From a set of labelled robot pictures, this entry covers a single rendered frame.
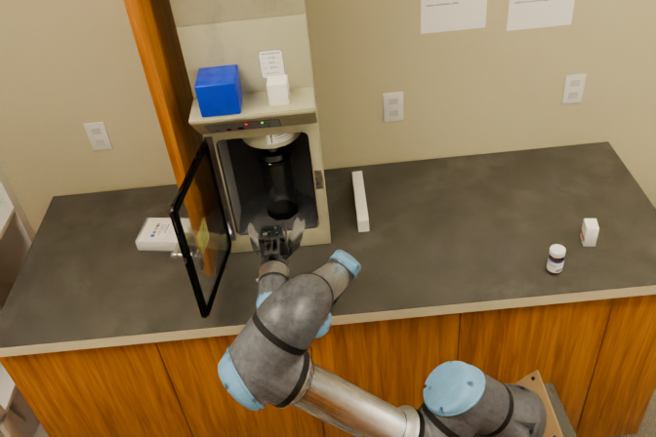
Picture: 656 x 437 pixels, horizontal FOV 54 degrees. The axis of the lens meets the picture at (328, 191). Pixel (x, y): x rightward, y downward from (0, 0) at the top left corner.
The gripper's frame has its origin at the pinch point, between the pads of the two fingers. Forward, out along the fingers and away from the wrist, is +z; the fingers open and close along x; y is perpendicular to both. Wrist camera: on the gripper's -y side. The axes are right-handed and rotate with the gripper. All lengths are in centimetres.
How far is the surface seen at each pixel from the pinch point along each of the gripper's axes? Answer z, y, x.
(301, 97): 12.0, 31.7, -10.5
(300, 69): 17.0, 36.9, -10.9
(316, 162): 17.3, 7.0, -12.2
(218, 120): 5.4, 31.1, 10.6
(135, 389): -10, -54, 52
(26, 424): 12, -99, 111
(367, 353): -9, -48, -22
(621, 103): 61, -11, -121
